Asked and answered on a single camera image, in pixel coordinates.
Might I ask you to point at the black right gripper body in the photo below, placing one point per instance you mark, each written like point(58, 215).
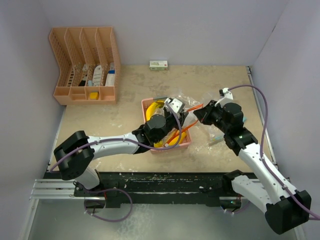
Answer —
point(217, 120)

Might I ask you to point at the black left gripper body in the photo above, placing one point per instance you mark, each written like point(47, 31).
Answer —
point(171, 121)

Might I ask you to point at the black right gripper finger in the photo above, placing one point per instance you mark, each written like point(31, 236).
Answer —
point(204, 110)
point(201, 116)

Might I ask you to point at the clear orange-zipper bag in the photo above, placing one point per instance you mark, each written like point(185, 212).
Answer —
point(190, 105)

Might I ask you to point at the clear blue-zipper bag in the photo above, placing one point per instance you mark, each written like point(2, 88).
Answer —
point(215, 135)

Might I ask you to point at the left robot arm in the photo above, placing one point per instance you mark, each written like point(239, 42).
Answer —
point(74, 155)

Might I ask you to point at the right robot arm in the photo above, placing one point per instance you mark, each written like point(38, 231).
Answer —
point(283, 205)

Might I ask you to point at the yellow mango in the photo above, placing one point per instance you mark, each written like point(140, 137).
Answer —
point(170, 140)

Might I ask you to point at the yellow banana bunch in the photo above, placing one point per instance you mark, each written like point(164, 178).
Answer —
point(152, 109)

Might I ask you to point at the green white small box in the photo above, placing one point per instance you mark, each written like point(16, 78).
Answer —
point(158, 65)

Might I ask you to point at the yellow sponge in organizer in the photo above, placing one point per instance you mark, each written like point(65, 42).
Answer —
point(94, 96)

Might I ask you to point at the white tube in organizer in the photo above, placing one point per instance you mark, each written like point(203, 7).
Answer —
point(97, 75)

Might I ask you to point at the orange desk file organizer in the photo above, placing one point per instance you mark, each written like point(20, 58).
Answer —
point(78, 50)

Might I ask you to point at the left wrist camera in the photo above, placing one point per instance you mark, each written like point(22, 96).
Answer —
point(175, 104)

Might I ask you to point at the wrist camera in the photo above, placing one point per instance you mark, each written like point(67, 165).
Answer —
point(225, 97)
point(175, 104)

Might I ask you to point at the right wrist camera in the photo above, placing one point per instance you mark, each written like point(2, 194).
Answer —
point(225, 97)

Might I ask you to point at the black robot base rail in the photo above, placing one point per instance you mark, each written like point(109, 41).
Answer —
point(212, 189)

